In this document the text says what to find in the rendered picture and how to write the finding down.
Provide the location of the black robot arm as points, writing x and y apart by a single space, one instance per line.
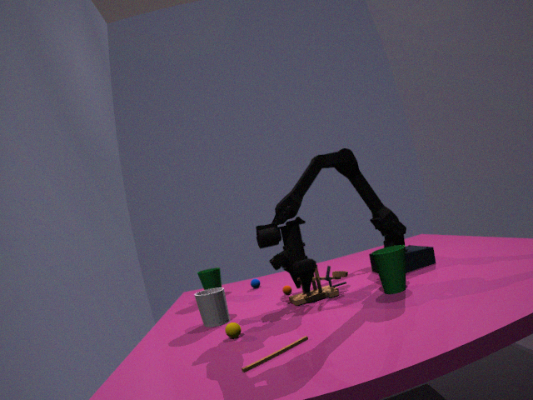
346 164

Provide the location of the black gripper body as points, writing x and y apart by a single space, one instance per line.
300 262

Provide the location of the yellow ball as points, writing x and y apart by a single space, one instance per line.
233 330

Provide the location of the white cylindrical cup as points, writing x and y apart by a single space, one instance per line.
212 305

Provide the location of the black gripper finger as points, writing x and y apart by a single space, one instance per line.
306 278
294 277

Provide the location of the brown wooden stick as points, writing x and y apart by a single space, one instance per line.
276 353

